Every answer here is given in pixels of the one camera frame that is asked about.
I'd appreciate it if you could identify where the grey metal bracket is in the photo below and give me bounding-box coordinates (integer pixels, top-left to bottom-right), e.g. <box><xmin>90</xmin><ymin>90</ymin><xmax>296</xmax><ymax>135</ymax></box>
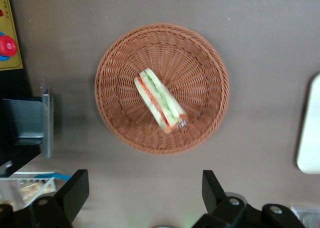
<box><xmin>0</xmin><ymin>88</ymin><xmax>55</xmax><ymax>159</ymax></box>

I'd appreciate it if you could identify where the clear wrapped snack packet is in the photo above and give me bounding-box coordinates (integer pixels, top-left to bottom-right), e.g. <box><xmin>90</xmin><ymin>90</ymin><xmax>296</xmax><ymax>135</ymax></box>
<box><xmin>18</xmin><ymin>182</ymin><xmax>48</xmax><ymax>201</ymax></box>

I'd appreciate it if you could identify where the white wire rack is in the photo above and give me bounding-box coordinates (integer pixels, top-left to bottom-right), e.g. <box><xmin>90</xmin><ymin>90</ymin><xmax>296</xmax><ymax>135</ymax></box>
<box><xmin>0</xmin><ymin>171</ymin><xmax>57</xmax><ymax>209</ymax></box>

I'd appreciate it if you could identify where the cream plastic tray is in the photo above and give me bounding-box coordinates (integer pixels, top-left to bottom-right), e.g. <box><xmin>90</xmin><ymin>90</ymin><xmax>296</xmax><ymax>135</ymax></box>
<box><xmin>296</xmin><ymin>72</ymin><xmax>320</xmax><ymax>175</ymax></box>

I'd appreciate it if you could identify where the blue tape strip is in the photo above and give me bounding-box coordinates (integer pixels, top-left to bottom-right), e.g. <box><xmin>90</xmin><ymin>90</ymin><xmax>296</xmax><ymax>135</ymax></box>
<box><xmin>33</xmin><ymin>172</ymin><xmax>72</xmax><ymax>181</ymax></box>

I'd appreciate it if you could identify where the brown round wicker basket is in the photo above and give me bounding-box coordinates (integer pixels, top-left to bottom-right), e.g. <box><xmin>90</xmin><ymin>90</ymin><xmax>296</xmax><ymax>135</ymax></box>
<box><xmin>94</xmin><ymin>23</ymin><xmax>230</xmax><ymax>156</ymax></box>

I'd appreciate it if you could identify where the red emergency stop button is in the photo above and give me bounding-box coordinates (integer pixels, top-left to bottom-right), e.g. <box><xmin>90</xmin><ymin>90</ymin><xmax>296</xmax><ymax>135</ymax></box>
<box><xmin>0</xmin><ymin>31</ymin><xmax>18</xmax><ymax>63</ymax></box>

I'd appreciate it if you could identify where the triangle sandwich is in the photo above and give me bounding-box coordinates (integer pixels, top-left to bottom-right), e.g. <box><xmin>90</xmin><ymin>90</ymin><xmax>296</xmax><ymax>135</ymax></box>
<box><xmin>133</xmin><ymin>67</ymin><xmax>189</xmax><ymax>135</ymax></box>

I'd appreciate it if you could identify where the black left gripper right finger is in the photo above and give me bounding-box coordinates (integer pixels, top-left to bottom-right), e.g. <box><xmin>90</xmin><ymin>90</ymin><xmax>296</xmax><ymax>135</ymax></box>
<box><xmin>192</xmin><ymin>169</ymin><xmax>248</xmax><ymax>228</ymax></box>

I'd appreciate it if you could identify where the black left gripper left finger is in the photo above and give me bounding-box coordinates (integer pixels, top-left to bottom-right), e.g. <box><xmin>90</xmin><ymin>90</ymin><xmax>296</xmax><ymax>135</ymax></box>
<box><xmin>29</xmin><ymin>169</ymin><xmax>90</xmax><ymax>228</ymax></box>

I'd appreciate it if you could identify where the yellow control panel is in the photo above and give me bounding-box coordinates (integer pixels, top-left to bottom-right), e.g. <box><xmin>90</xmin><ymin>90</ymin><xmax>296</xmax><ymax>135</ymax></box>
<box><xmin>0</xmin><ymin>0</ymin><xmax>24</xmax><ymax>72</ymax></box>

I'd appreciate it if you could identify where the clear acrylic bottle rack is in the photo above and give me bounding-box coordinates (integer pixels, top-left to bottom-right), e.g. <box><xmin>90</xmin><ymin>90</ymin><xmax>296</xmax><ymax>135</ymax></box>
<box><xmin>290</xmin><ymin>204</ymin><xmax>320</xmax><ymax>228</ymax></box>

